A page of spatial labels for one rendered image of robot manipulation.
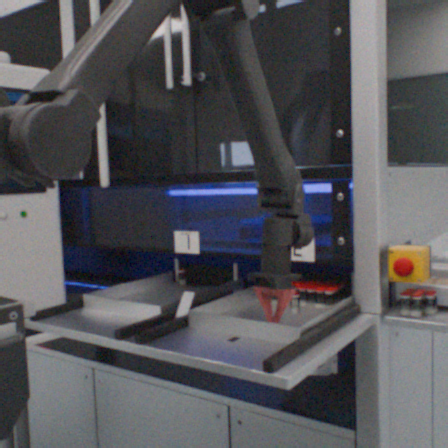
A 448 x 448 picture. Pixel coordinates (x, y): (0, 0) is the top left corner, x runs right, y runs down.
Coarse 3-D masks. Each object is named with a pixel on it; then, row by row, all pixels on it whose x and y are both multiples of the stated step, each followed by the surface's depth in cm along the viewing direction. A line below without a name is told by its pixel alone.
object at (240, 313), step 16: (208, 304) 110; (224, 304) 116; (240, 304) 121; (256, 304) 121; (288, 304) 120; (336, 304) 105; (192, 320) 105; (208, 320) 102; (224, 320) 100; (240, 320) 98; (256, 320) 108; (288, 320) 107; (304, 320) 106; (320, 320) 98; (256, 336) 96; (272, 336) 94; (288, 336) 92
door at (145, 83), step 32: (160, 32) 137; (160, 64) 138; (192, 64) 132; (128, 96) 147; (160, 96) 139; (192, 96) 133; (96, 128) 156; (128, 128) 148; (160, 128) 141; (192, 128) 134; (96, 160) 157; (128, 160) 149; (160, 160) 142; (192, 160) 135
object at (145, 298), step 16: (112, 288) 132; (128, 288) 137; (144, 288) 142; (160, 288) 144; (176, 288) 143; (192, 288) 142; (208, 288) 141; (224, 288) 130; (240, 288) 137; (96, 304) 122; (112, 304) 119; (128, 304) 116; (144, 304) 113; (160, 304) 125; (176, 304) 114
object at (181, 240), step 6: (180, 234) 138; (186, 234) 137; (192, 234) 136; (180, 240) 139; (186, 240) 137; (192, 240) 136; (180, 246) 139; (186, 246) 138; (192, 246) 136; (198, 246) 135; (180, 252) 139; (186, 252) 138; (192, 252) 137; (198, 252) 135
